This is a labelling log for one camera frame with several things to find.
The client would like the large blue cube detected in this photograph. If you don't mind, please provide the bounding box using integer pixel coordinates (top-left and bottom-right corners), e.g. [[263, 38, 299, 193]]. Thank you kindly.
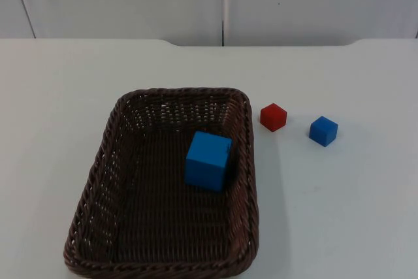
[[184, 130, 233, 193]]

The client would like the dark brown wicker basket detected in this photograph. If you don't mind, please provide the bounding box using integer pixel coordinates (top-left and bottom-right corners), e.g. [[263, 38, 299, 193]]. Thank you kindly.
[[63, 87, 261, 279]]

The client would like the small red cube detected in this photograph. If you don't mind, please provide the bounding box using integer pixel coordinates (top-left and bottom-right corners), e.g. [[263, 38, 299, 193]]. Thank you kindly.
[[260, 103, 288, 133]]

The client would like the small blue cube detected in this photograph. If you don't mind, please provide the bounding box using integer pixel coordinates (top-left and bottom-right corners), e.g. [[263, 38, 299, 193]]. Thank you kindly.
[[308, 116, 339, 148]]

